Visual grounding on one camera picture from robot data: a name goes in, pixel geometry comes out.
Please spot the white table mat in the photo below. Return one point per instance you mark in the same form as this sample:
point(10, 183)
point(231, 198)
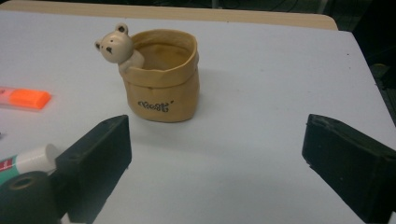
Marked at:
point(249, 93)

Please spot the brown tape roll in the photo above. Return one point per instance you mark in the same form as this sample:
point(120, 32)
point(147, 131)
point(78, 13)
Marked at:
point(162, 87)

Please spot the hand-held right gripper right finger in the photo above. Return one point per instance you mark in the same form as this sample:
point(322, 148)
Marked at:
point(351, 168)

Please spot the white green glue stick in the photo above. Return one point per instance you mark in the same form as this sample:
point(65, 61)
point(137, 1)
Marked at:
point(31, 160)

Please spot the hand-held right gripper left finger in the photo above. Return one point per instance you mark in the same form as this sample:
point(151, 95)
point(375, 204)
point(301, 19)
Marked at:
point(96, 161)

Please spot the orange highlighter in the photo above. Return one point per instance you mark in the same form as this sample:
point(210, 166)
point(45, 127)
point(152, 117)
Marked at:
point(28, 98)

